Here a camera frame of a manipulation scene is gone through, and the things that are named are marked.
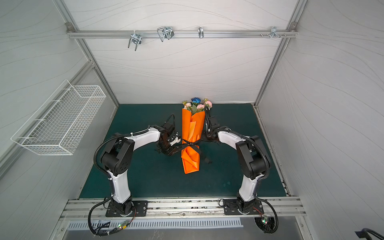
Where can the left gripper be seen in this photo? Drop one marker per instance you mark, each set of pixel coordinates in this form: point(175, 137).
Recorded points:
point(169, 151)

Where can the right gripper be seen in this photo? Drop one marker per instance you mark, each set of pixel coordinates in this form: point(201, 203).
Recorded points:
point(208, 132)

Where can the orange wrapping paper sheet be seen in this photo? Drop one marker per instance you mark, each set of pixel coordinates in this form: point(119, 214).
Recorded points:
point(192, 128)

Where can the pink fake flower stem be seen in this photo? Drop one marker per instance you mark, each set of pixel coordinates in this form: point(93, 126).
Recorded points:
point(205, 104)

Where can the blue fake flower stem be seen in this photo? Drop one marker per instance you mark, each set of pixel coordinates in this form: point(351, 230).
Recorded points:
point(196, 100)

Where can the peach fake flower stem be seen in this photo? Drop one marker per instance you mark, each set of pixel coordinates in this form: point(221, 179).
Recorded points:
point(187, 106)

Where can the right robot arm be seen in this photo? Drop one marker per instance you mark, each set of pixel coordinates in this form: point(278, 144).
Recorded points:
point(252, 158)

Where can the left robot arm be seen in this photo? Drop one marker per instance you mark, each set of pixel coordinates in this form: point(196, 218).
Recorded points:
point(114, 157)

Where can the middle metal U-bolt clamp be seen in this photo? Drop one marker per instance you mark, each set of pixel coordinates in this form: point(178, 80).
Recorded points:
point(165, 32)

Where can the metal u-bolt clamp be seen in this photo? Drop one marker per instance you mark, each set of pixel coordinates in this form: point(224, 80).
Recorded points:
point(165, 32)
point(135, 40)

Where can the left metal U-bolt clamp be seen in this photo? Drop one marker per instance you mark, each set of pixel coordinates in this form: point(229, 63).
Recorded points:
point(135, 40)

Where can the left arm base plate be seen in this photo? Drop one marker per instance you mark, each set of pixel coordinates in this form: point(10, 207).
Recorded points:
point(137, 208)

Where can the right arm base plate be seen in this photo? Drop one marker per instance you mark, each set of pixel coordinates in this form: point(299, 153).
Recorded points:
point(231, 207)

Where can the small metal hook bracket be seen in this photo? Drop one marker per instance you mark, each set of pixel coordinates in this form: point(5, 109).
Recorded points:
point(201, 32)

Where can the white slotted cable duct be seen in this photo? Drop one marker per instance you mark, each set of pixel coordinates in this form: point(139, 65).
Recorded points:
point(147, 224)

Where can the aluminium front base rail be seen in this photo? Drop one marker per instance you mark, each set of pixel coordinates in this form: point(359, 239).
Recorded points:
point(161, 208)

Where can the white wire basket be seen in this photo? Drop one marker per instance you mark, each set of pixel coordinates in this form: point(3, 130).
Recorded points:
point(58, 125)

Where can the aluminium cross rail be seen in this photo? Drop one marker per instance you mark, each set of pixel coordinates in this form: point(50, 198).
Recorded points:
point(73, 33)

